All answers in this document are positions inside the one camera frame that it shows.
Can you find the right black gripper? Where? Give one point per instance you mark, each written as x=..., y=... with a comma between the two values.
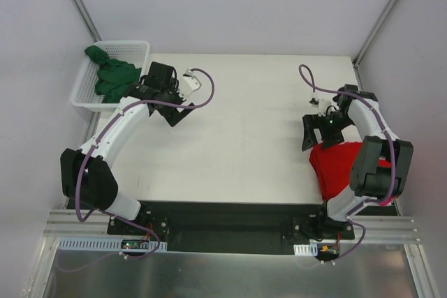
x=322, y=128

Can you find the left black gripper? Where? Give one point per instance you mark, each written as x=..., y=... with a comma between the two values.
x=167, y=109

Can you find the red t shirt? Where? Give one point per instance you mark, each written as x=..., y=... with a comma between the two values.
x=332, y=167

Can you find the pink t shirt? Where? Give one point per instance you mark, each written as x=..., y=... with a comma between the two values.
x=386, y=202

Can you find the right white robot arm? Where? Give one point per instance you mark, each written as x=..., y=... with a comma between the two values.
x=379, y=170

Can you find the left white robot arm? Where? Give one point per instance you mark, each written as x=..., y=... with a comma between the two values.
x=86, y=174

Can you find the green t shirt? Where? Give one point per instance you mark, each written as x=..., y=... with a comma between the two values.
x=114, y=76

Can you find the white plastic basket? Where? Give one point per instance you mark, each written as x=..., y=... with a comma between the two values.
x=134, y=52

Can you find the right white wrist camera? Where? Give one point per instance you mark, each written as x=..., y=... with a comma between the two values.
x=323, y=106

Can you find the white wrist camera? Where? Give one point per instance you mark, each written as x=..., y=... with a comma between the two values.
x=323, y=106
x=188, y=84

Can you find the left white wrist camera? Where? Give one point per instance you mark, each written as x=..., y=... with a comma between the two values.
x=188, y=84

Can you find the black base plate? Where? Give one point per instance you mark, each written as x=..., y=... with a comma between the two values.
x=221, y=227

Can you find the right white cable duct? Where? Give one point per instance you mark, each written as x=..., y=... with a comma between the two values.
x=305, y=250

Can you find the white cable duct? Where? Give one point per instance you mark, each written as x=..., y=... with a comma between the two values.
x=305, y=250
x=110, y=244

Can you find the left white cable duct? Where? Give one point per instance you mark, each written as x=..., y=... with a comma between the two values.
x=110, y=244

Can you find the aluminium frame rail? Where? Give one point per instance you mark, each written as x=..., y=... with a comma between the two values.
x=379, y=229

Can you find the left aluminium corner post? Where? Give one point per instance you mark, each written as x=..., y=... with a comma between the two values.
x=75, y=1

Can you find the aluminium corner post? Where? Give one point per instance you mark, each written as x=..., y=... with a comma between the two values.
x=380, y=22
x=75, y=1

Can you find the right aluminium corner post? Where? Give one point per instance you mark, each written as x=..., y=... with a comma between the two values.
x=380, y=22

